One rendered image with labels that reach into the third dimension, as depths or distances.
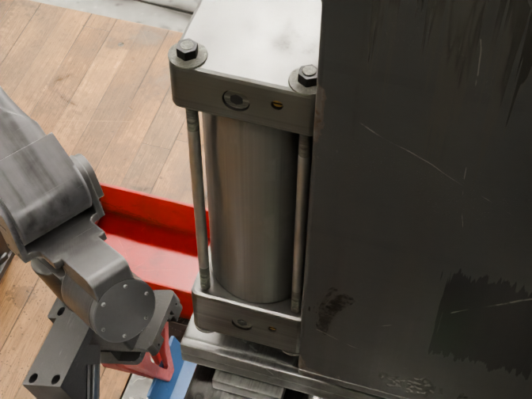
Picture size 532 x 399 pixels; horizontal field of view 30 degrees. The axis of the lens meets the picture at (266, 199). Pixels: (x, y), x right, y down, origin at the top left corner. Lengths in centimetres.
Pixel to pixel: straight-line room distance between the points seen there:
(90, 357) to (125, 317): 8
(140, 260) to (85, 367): 36
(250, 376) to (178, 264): 39
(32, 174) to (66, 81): 61
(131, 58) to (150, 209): 30
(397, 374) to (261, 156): 20
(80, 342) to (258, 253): 24
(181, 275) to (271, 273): 50
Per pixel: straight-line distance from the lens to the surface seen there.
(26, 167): 83
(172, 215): 121
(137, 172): 130
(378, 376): 72
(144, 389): 113
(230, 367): 83
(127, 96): 140
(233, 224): 66
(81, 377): 87
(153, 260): 121
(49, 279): 87
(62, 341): 89
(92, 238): 83
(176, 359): 102
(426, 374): 71
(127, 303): 81
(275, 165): 61
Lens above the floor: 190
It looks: 52 degrees down
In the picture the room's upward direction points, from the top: 1 degrees clockwise
